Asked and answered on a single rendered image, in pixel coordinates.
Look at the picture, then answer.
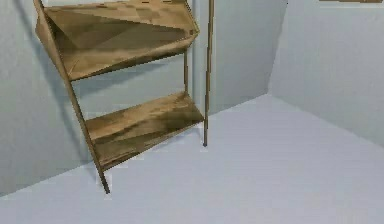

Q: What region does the brown wooden shelf unit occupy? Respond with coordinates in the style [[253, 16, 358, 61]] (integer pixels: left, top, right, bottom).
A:
[[32, 0, 216, 195]]

